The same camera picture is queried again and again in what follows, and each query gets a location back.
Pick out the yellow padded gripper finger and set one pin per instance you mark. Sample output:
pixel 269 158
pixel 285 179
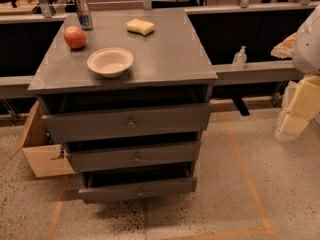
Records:
pixel 300 104

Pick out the yellow sponge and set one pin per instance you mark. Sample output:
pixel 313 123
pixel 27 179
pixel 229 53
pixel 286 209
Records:
pixel 140 27

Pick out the white paper bowl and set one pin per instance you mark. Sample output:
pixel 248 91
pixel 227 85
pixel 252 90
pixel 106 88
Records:
pixel 110 62

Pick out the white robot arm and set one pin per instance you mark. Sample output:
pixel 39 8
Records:
pixel 303 47

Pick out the clear hand sanitizer bottle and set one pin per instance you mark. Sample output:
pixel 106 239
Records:
pixel 240 58

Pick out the grey drawer cabinet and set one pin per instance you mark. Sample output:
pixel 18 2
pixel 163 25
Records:
pixel 131 106

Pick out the bottom grey drawer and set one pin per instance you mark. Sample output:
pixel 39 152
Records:
pixel 138 190

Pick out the grey drawer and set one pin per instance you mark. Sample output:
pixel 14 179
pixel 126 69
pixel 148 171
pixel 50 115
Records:
pixel 115 158
pixel 138 190
pixel 104 124

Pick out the middle grey drawer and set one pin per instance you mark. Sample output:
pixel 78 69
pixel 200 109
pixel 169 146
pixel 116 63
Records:
pixel 115 158

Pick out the top grey drawer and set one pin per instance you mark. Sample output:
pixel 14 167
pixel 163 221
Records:
pixel 104 124

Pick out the red apple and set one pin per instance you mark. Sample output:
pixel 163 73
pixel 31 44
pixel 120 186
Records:
pixel 74 37

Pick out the brown cardboard box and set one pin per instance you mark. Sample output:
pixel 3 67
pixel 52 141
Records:
pixel 44 158

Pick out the grey metal railing beam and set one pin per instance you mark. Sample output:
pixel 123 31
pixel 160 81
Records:
pixel 259 72

